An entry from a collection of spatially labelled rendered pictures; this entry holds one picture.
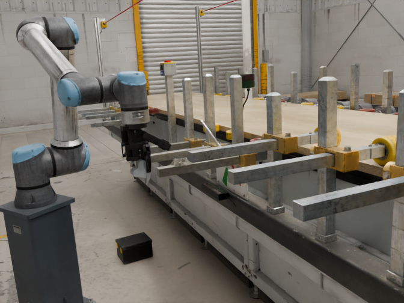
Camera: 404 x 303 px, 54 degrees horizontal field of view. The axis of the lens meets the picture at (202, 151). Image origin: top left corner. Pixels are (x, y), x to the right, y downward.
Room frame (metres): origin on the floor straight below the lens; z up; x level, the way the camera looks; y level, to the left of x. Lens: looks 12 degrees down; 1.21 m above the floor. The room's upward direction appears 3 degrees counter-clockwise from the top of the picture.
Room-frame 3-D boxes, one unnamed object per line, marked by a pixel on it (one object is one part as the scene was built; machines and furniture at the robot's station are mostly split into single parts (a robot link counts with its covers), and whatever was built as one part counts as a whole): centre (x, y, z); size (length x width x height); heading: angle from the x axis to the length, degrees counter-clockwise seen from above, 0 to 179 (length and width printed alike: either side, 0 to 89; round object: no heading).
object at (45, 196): (1.82, 0.81, 0.65); 0.19 x 0.19 x 0.10
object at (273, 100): (1.27, -0.24, 0.86); 0.04 x 0.04 x 0.48; 23
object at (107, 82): (1.39, 0.29, 1.14); 0.12 x 0.12 x 0.09; 36
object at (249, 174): (0.98, -0.29, 0.95); 0.50 x 0.04 x 0.04; 113
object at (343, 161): (1.02, -0.35, 0.95); 0.14 x 0.06 x 0.05; 23
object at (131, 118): (1.30, 0.21, 1.05); 0.10 x 0.09 x 0.05; 23
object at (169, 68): (2.20, 0.16, 1.18); 0.07 x 0.07 x 0.08; 23
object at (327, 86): (1.04, -0.34, 0.91); 0.04 x 0.04 x 0.48; 23
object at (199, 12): (4.52, -0.06, 1.25); 0.15 x 0.08 x 1.10; 23
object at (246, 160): (1.48, -0.15, 0.85); 0.14 x 0.06 x 0.05; 23
